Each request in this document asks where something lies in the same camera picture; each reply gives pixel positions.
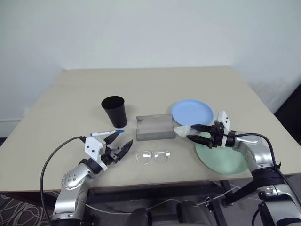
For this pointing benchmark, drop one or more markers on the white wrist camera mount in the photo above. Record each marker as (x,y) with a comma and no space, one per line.
(93,147)
(223,118)

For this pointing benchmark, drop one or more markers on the black plastic cup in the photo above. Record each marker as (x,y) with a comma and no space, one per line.
(116,115)

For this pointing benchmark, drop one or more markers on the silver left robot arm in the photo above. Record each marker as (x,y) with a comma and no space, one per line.
(70,183)

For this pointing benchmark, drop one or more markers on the light blue plate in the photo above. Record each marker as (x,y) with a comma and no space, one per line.
(191,111)

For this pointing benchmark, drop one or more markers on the light green plate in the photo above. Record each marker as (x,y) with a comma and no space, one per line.
(221,161)

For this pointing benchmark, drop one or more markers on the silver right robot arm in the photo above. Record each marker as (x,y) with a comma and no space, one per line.
(256,155)

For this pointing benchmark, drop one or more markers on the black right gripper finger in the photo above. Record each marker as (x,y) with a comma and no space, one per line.
(201,127)
(200,140)

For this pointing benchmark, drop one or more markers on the white tissue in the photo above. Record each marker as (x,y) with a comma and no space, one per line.
(182,131)

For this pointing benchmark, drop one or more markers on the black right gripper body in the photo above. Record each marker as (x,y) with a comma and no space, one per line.
(216,134)

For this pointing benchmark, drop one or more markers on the black diagonal brace bar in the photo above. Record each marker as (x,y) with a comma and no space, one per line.
(240,191)

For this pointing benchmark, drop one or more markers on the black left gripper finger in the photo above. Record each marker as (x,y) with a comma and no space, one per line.
(112,137)
(124,150)

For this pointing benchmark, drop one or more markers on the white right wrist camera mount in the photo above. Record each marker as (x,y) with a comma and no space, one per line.
(223,118)

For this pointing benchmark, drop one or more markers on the black metal table frame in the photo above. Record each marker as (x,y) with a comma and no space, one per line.
(152,190)

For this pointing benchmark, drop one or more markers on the white pen with blue cap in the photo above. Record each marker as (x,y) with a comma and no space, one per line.
(100,134)

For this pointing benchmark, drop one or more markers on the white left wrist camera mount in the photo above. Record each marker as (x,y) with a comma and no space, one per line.
(93,147)

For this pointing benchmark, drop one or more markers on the clear grey glasses case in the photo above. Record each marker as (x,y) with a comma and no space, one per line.
(152,131)

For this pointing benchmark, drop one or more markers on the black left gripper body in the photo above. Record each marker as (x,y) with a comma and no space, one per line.
(110,157)

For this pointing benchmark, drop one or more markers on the dark rounded shape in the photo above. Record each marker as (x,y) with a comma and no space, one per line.
(191,213)
(141,217)

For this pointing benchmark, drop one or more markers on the clear frame glasses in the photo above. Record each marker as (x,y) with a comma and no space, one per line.
(152,154)

